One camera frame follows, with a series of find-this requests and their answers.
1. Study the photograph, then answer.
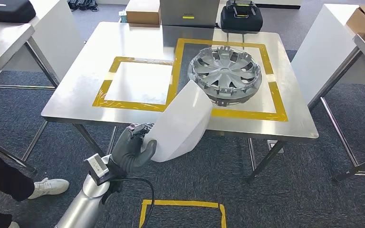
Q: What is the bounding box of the white panel table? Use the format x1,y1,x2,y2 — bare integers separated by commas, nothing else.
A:
291,3,365,111
3,0,86,74

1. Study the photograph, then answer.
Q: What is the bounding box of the stainless steel workbench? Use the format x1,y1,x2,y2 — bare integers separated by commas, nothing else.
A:
40,21,319,184

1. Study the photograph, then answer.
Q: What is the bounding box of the silver wheel hubcap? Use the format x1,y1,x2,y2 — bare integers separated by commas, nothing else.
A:
187,45,263,108

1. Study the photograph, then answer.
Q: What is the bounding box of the black case with strap handles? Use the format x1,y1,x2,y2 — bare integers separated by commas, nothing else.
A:
220,0,264,33

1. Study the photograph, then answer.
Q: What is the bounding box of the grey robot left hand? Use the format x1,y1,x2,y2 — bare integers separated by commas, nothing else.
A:
110,123,157,174

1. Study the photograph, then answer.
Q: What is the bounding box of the plain black soft case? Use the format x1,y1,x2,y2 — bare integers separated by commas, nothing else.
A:
0,0,37,24

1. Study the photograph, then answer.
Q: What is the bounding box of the large yellow tape square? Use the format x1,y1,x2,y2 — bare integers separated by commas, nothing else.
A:
165,38,289,123

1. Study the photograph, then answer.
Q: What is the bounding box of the grey floor outlet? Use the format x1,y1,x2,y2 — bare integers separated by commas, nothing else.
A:
266,140,285,154

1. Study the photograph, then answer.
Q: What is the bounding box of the person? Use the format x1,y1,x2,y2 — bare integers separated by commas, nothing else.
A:
0,140,70,228

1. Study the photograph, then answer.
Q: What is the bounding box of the grey laptop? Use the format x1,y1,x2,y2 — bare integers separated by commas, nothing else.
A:
159,0,221,29

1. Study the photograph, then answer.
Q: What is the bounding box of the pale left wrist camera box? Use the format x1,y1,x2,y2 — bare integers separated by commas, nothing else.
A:
83,153,120,186

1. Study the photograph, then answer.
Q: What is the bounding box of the black power adapter bundle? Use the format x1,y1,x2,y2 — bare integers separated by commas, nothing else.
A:
67,0,99,12

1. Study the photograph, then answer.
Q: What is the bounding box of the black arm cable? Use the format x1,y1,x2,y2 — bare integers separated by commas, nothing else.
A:
110,177,155,228

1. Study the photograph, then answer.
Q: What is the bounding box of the white curved plastic part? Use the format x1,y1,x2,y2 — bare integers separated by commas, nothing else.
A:
141,79,214,163

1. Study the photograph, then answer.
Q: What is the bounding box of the yellow floor tape square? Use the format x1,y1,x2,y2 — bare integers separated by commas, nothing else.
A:
138,199,227,228

